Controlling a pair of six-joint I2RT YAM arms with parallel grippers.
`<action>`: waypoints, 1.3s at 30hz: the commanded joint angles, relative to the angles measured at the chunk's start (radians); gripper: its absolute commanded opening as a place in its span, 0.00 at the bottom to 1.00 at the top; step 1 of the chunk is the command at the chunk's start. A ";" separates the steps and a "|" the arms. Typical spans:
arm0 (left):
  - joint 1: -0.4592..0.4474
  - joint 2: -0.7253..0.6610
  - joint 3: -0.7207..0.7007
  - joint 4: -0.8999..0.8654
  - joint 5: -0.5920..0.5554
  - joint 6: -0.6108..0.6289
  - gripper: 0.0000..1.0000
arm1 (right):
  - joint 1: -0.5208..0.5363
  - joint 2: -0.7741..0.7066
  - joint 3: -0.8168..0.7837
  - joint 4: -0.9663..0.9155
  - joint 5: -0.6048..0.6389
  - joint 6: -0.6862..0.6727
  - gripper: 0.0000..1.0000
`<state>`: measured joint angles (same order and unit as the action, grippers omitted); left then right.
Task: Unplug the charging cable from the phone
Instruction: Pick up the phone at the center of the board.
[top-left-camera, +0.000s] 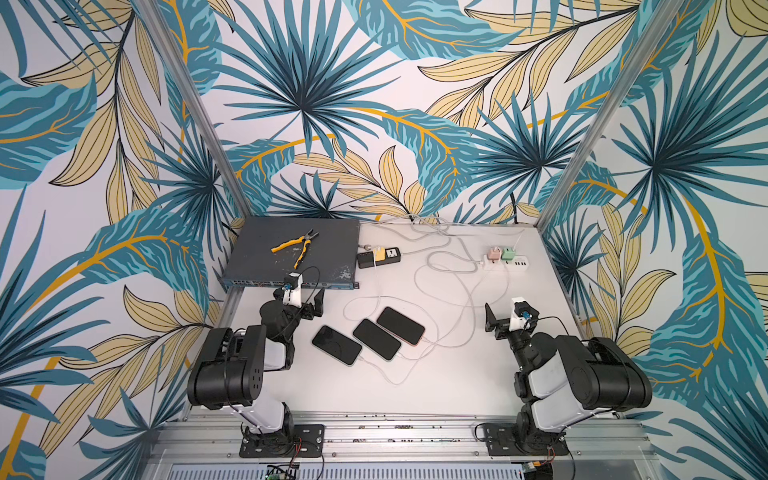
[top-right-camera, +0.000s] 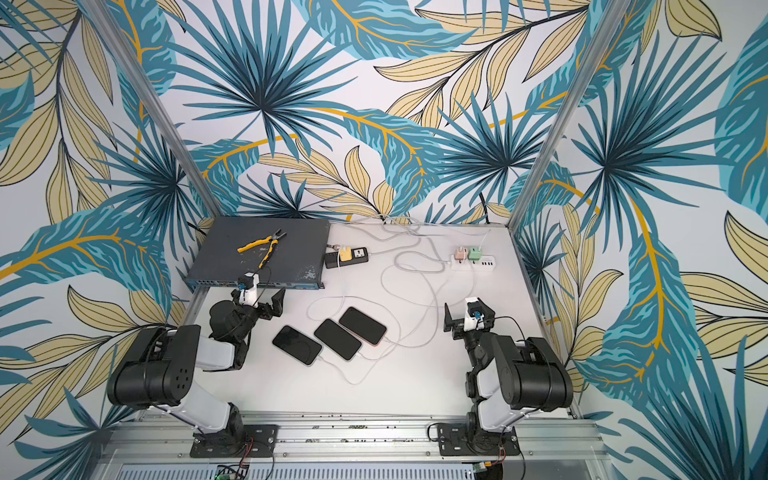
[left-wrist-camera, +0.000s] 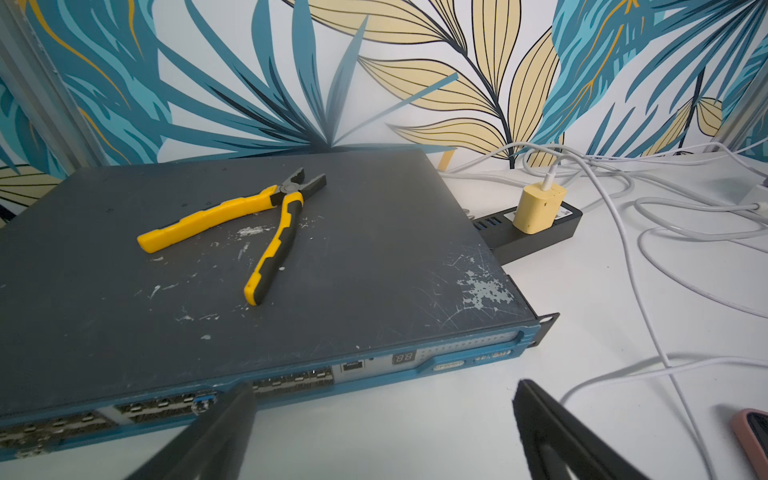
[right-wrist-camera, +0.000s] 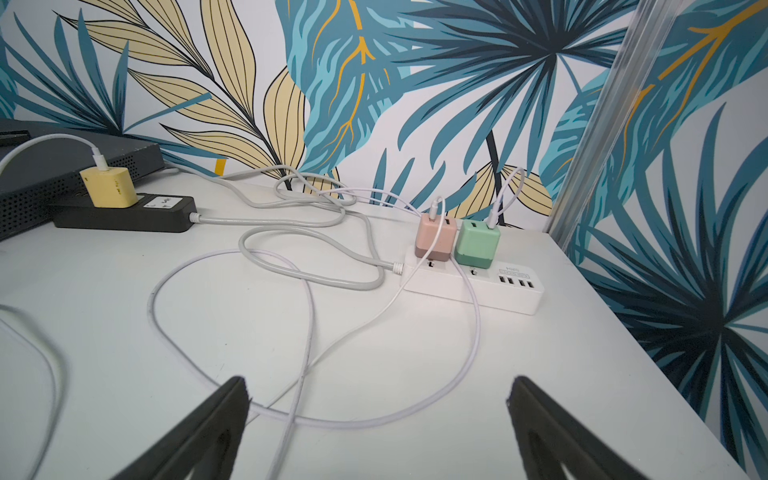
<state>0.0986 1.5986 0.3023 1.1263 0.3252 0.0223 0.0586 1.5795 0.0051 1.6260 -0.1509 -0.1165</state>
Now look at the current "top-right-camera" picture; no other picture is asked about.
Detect yellow charger plug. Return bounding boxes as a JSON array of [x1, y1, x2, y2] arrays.
[[338, 246, 353, 262]]

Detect green charger plug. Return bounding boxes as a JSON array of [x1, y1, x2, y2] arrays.
[[468, 246, 483, 261]]

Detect black power socket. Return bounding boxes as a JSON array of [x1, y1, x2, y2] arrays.
[[324, 247, 369, 269]]

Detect aluminium corner post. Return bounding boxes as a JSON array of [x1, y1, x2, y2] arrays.
[[508, 1, 629, 237], [80, 0, 222, 218]]

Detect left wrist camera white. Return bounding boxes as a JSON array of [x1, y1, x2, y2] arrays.
[[234, 272, 259, 307]]

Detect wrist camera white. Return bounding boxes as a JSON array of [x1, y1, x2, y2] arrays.
[[234, 272, 259, 307], [463, 297, 484, 331]]

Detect aluminium front rail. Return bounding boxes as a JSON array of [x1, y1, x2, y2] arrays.
[[91, 412, 617, 479]]

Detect black phone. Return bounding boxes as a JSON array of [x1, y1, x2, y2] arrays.
[[272, 325, 322, 366], [313, 319, 362, 361]]

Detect right aluminium corner post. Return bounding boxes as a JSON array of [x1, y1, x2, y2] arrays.
[[508, 1, 629, 237]]

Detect grey power strip cord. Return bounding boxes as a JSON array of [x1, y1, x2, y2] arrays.
[[326, 221, 457, 277]]

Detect white power strip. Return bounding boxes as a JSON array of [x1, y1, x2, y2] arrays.
[[450, 255, 497, 273]]

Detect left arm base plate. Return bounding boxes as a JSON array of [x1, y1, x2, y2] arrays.
[[190, 424, 279, 459]]

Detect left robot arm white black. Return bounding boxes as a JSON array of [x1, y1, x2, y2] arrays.
[[107, 286, 285, 450]]

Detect white charging cable pink phone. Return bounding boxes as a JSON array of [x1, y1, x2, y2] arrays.
[[374, 257, 475, 350]]

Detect dark grey network switch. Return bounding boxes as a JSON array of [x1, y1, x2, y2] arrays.
[[185, 216, 330, 290]]

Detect pink charger plug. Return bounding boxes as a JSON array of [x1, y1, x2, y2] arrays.
[[454, 247, 468, 261]]

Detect yellow black pliers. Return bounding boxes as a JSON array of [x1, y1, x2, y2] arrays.
[[237, 229, 286, 269]]

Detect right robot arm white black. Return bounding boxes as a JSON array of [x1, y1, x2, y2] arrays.
[[443, 297, 574, 451]]

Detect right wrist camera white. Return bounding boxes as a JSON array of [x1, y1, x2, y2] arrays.
[[463, 297, 484, 331]]

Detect left aluminium corner post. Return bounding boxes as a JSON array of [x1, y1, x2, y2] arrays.
[[80, 0, 222, 218]]

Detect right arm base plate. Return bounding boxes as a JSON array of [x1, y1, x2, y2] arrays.
[[428, 423, 520, 457]]

